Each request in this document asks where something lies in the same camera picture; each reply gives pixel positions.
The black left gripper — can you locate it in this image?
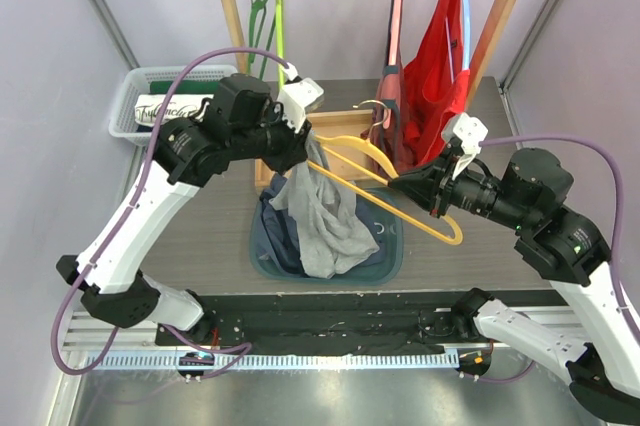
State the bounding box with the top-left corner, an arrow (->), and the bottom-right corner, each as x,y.
231,100 -> 312,175

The yellow hanger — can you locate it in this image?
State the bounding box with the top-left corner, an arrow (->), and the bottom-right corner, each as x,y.
307,99 -> 464,246

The navy blue tank top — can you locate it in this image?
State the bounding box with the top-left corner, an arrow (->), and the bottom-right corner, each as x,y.
257,175 -> 396,277

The grey tank top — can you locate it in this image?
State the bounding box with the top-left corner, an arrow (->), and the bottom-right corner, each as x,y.
270,135 -> 380,279

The lime green hanger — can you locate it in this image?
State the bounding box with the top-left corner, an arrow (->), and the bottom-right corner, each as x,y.
269,0 -> 287,90

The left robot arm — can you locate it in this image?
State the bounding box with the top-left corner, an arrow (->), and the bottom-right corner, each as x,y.
56,73 -> 324,345

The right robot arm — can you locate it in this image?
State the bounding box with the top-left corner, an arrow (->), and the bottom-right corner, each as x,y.
389,148 -> 639,425

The maroon tank top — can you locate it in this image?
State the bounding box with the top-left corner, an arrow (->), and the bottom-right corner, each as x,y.
360,0 -> 416,172

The red tank top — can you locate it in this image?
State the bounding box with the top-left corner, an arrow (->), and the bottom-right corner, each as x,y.
404,0 -> 470,166

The pink hanger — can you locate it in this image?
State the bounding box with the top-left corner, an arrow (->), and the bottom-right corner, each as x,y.
378,0 -> 403,115

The light blue hanger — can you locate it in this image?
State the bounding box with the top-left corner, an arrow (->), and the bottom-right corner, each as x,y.
445,0 -> 471,81

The teal plastic bin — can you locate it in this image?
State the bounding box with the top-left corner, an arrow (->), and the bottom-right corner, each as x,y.
249,188 -> 405,287

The folded white printed shirt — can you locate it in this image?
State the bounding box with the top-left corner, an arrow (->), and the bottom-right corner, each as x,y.
134,94 -> 212,128

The folded navy garment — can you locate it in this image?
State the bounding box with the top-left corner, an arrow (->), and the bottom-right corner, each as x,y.
135,124 -> 171,136

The white plastic basket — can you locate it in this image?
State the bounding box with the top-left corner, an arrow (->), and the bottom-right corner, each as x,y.
108,64 -> 237,147

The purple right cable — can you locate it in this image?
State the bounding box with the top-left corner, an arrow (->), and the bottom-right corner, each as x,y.
459,133 -> 640,386

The white slotted cable duct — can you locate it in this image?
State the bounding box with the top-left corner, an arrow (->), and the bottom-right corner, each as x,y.
96,349 -> 459,372

